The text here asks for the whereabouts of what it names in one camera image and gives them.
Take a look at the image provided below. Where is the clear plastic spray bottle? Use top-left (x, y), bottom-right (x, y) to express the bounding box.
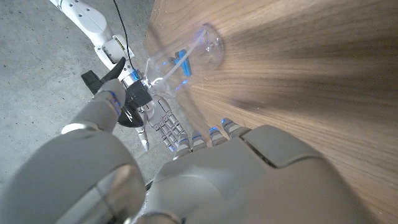
top-left (143, 23), bottom-right (225, 99)

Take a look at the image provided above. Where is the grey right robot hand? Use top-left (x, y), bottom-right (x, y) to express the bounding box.
top-left (136, 93), bottom-right (189, 153)

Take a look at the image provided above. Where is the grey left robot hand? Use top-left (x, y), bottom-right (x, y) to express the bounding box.
top-left (0, 78), bottom-right (379, 224)

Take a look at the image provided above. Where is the blue and black clip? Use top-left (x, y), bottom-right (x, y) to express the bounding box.
top-left (169, 49), bottom-right (193, 78)

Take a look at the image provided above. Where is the thin black right camera cable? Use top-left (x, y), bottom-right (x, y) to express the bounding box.
top-left (111, 0), bottom-right (135, 71)

